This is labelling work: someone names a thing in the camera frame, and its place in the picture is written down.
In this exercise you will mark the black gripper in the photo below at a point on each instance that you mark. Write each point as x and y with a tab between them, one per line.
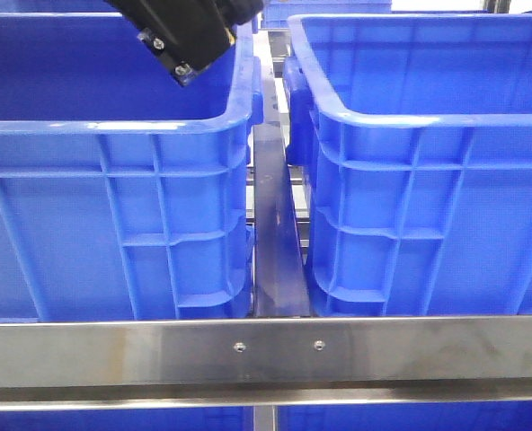
187	36

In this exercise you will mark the blue crate rear centre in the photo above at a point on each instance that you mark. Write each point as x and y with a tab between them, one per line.
275	13

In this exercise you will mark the blue crate rear left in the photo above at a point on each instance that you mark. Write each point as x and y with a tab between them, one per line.
46	5

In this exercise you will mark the large blue crate left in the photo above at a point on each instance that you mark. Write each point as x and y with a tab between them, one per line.
122	193

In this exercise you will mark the large blue crate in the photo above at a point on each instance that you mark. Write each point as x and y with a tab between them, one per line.
417	136
122	193

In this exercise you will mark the steel centre divider bar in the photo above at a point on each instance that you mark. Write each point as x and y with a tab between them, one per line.
280	284

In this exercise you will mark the large blue crate right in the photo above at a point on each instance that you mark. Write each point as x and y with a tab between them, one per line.
417	136

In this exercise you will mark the blue crate lower left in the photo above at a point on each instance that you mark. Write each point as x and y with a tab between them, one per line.
232	418

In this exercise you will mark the blue crate lower right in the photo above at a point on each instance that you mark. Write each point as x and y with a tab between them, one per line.
484	415

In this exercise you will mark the left rail screw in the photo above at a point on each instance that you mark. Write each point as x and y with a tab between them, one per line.
239	347

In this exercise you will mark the rail screw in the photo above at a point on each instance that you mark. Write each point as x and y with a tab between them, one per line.
319	345
239	347

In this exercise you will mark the right rail screw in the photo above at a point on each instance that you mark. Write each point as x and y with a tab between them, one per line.
319	345

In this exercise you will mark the steel front shelf rail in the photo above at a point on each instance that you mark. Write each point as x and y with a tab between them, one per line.
177	364

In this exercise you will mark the steel lower vertical post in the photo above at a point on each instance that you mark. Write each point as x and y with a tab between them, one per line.
265	418

